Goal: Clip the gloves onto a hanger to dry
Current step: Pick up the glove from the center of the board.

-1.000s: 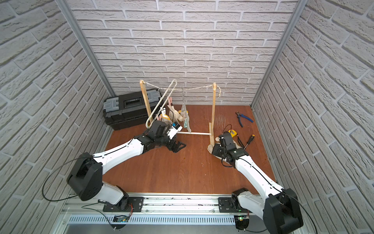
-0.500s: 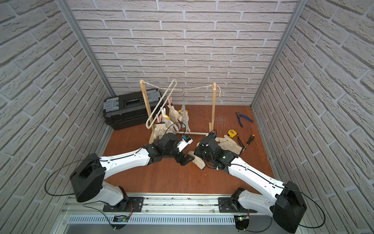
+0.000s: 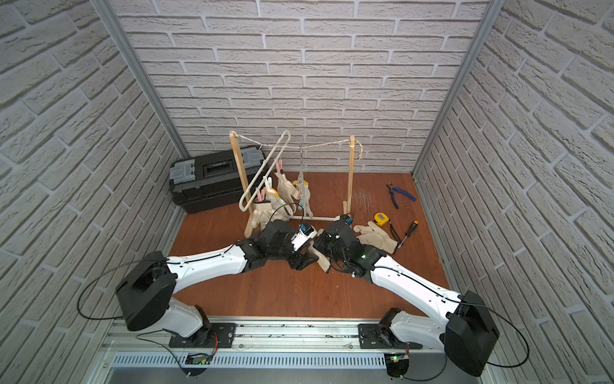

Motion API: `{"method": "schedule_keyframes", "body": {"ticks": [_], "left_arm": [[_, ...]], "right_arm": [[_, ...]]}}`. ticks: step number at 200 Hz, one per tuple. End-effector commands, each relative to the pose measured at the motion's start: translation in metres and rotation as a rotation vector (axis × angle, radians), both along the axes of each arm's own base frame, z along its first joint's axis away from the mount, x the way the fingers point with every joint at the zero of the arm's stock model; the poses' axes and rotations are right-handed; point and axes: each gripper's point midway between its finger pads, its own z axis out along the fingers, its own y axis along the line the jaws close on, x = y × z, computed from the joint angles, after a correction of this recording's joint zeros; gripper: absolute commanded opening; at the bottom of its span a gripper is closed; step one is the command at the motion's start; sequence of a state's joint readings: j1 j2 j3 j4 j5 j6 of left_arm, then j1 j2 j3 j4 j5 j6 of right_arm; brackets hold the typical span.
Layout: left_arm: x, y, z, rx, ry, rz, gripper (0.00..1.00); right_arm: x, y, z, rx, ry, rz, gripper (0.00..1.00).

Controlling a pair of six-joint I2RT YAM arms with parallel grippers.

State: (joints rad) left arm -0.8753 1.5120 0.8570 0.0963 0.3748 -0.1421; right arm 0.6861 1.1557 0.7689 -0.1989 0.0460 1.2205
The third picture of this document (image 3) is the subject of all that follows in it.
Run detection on yellow tape measure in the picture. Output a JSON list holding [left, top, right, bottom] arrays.
[[374, 212, 390, 227]]

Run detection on white glove yellow cuff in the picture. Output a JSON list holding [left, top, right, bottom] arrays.
[[264, 187, 294, 222]]

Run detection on black plastic toolbox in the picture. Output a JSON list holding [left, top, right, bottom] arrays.
[[169, 150, 243, 214]]

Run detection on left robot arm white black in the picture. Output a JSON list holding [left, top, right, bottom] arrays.
[[116, 220, 318, 339]]

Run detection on white clip hanger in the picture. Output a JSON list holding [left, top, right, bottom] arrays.
[[238, 130, 291, 212]]

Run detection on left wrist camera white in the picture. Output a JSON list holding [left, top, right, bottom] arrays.
[[291, 223, 318, 251]]

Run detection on blue handled pliers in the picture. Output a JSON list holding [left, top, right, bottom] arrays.
[[386, 183, 417, 209]]

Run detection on aluminium rail base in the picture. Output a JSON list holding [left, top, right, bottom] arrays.
[[85, 316, 500, 383]]

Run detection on twine rope line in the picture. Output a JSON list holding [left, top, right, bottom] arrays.
[[229, 131, 365, 160]]

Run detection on black yellow screwdriver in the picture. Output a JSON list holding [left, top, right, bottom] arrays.
[[398, 220, 419, 248]]

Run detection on grey clip hanger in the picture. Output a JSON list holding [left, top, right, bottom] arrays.
[[293, 143, 315, 219]]

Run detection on wooden drying rack frame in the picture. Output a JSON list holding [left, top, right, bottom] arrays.
[[230, 130, 334, 238]]

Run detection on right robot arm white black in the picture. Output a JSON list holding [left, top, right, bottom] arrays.
[[313, 216, 500, 377]]

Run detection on cream glove red-black cuff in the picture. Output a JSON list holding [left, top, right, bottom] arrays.
[[307, 229, 331, 273]]

